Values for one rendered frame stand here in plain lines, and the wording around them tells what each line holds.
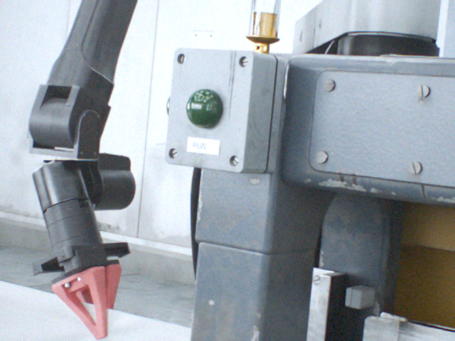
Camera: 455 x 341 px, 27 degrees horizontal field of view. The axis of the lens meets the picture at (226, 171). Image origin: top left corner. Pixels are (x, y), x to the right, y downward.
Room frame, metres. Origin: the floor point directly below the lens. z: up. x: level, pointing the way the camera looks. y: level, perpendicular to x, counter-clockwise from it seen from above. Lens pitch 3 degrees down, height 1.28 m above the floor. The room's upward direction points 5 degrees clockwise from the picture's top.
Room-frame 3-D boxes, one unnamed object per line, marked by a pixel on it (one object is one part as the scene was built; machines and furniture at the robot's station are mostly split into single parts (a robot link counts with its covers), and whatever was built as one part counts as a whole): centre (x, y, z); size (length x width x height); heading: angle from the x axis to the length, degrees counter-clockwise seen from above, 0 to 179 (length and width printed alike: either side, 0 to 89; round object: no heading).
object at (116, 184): (1.12, 0.17, 1.21); 0.11 x 0.09 x 0.12; 144
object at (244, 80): (0.73, 0.01, 1.29); 0.08 x 0.05 x 0.09; 55
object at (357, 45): (0.85, -0.13, 1.35); 0.09 x 0.09 x 0.03
